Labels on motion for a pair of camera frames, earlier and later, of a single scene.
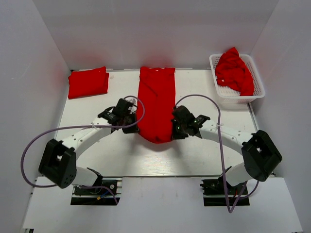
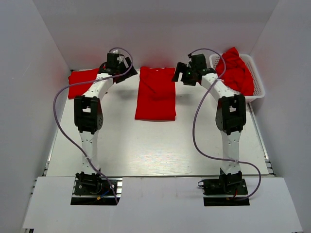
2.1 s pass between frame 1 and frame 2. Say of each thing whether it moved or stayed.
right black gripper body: moved
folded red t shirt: stayed
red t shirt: moved
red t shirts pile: stayed
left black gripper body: moved
